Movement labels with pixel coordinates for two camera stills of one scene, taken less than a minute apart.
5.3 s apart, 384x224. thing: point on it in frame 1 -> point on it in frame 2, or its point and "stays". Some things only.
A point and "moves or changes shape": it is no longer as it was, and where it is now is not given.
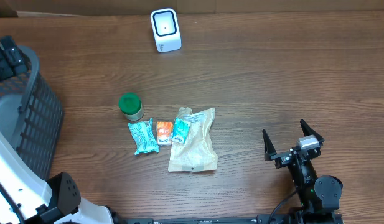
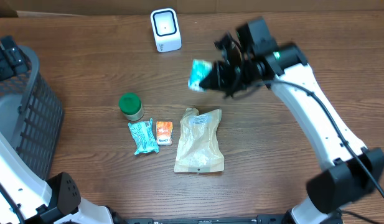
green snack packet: x=144 y=135 stays
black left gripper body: x=2 y=67 stays
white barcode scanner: x=166 y=30 stays
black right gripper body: x=282 y=158 -> x=232 y=78
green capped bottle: x=130 y=104 stays
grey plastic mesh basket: x=28 y=113 stays
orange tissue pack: x=164 y=132 stays
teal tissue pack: x=180 y=130 -> x=200 y=68
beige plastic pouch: x=198 y=154 moves or changes shape
